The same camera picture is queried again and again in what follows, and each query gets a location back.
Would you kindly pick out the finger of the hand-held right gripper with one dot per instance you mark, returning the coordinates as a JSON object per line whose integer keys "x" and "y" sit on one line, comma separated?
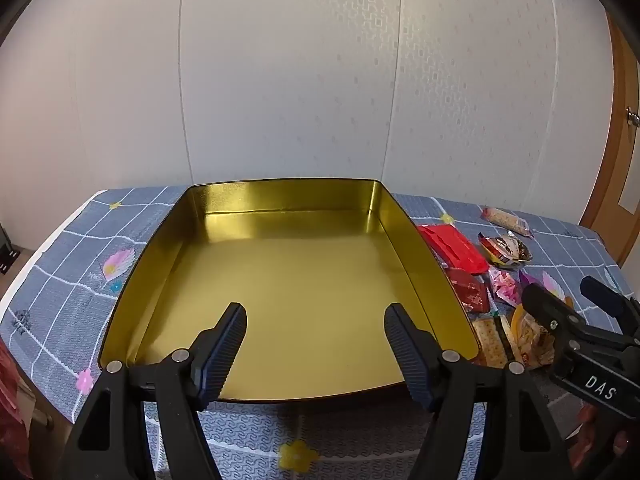
{"x": 545, "y": 305}
{"x": 607, "y": 297}

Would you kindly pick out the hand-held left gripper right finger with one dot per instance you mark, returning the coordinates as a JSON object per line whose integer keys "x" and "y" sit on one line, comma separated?
{"x": 405, "y": 355}

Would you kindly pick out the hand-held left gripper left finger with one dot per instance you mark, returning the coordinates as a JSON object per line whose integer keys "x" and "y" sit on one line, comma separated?
{"x": 225, "y": 355}

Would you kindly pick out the yellow snack packet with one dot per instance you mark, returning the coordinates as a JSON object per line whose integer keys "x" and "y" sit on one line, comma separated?
{"x": 530, "y": 337}

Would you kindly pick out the pink candy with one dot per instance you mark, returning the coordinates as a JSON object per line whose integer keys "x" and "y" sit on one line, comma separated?
{"x": 505, "y": 285}

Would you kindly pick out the gold tin box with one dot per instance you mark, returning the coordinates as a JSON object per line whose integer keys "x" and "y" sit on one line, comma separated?
{"x": 300, "y": 285}

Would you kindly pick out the person's right hand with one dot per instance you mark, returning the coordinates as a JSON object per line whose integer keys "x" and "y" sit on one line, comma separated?
{"x": 585, "y": 440}

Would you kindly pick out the purple candy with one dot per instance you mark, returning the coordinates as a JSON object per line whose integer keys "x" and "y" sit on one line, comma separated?
{"x": 527, "y": 279}

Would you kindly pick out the cracker packet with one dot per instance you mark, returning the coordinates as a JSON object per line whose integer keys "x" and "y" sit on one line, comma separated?
{"x": 492, "y": 342}

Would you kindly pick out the brown sesame snack packet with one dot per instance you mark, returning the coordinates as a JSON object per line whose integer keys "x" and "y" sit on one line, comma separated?
{"x": 505, "y": 250}

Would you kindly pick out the dark red snack packet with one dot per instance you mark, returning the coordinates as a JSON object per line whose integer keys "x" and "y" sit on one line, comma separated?
{"x": 467, "y": 290}

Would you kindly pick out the clear sesame bar packet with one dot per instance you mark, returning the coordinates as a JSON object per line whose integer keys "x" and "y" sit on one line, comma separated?
{"x": 505, "y": 220}

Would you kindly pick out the plain red snack packet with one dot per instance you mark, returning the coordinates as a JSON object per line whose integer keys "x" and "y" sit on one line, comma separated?
{"x": 450, "y": 247}

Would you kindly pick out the wooden door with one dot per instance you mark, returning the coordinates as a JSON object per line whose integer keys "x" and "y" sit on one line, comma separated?
{"x": 620, "y": 160}

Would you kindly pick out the blue patterned tablecloth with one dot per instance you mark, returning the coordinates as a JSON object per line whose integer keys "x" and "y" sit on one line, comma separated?
{"x": 60, "y": 285}

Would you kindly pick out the black metal bracket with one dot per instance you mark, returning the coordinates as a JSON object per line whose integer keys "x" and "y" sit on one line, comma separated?
{"x": 5, "y": 247}

